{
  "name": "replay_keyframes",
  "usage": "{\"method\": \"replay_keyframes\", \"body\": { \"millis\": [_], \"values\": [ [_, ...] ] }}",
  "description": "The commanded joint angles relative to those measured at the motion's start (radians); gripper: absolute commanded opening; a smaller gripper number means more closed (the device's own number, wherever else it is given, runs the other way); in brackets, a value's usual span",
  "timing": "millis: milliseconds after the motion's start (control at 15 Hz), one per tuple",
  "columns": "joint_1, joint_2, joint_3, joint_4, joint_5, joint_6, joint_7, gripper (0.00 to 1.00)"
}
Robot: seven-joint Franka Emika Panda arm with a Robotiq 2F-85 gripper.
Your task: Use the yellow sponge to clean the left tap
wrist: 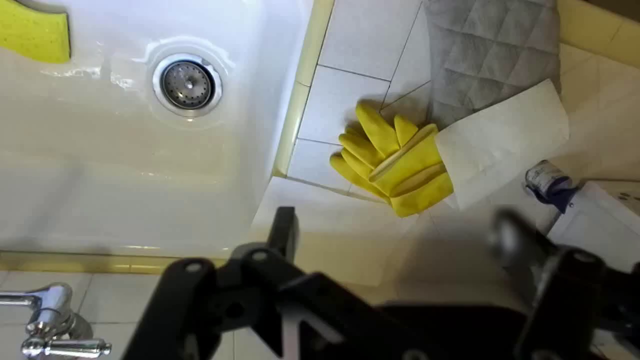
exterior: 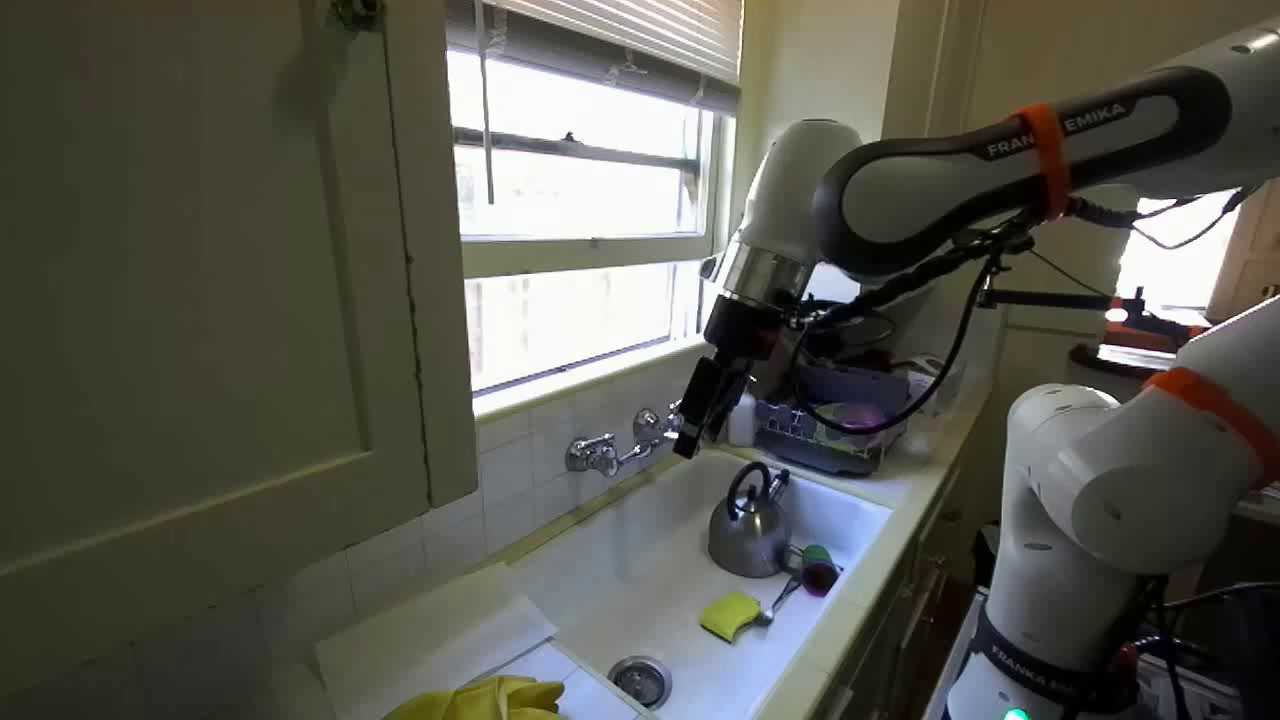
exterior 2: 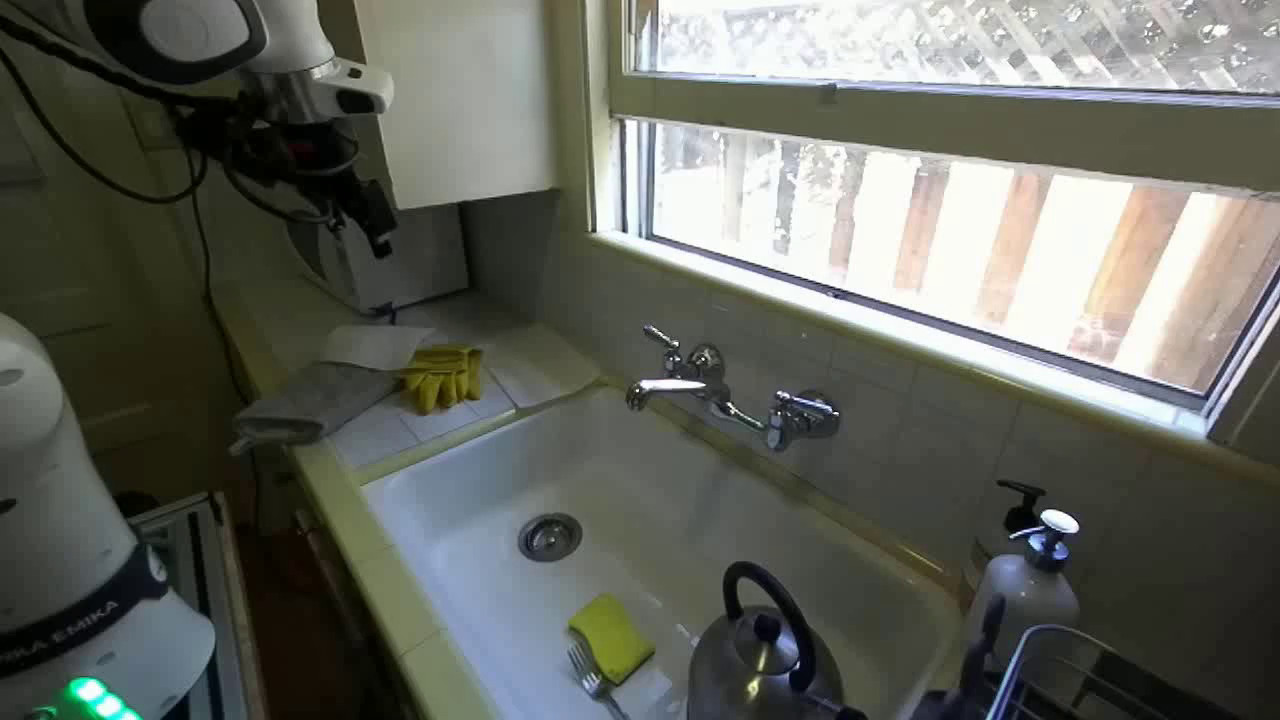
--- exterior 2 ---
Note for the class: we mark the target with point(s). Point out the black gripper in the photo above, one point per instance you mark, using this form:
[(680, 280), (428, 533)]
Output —
[(295, 146)]

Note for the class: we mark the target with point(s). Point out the yellow sponge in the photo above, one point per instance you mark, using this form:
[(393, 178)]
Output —
[(608, 639)]

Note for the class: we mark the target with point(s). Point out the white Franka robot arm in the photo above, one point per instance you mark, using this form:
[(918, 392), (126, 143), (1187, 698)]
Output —
[(64, 562)]

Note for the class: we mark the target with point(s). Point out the white countertop appliance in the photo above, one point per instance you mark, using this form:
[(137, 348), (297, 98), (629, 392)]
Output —
[(401, 260)]

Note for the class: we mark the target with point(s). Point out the yellow rubber gloves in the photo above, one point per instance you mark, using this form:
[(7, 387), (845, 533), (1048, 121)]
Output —
[(442, 379)]

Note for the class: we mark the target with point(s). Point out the grey folded cloth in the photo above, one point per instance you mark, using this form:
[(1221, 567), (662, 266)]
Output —
[(314, 397)]

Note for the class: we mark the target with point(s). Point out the metal sink drain strainer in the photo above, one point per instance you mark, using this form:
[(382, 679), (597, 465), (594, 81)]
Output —
[(550, 538)]

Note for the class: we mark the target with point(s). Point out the white sink basin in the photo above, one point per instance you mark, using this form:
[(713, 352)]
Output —
[(664, 505)]

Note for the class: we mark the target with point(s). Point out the black pump bottle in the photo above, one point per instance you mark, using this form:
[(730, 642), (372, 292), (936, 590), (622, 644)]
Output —
[(1027, 505)]

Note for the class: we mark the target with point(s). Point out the white soap dispenser bottle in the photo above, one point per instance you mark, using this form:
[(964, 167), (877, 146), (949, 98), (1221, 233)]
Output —
[(1023, 595)]

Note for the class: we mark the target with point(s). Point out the white wall cabinet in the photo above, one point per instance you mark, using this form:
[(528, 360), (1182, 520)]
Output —
[(463, 93)]

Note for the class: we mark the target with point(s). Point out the chrome wall faucet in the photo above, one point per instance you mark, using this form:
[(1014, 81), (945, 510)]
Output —
[(694, 387)]

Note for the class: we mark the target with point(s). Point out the window with white frame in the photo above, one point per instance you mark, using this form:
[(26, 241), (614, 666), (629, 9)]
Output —
[(963, 227)]

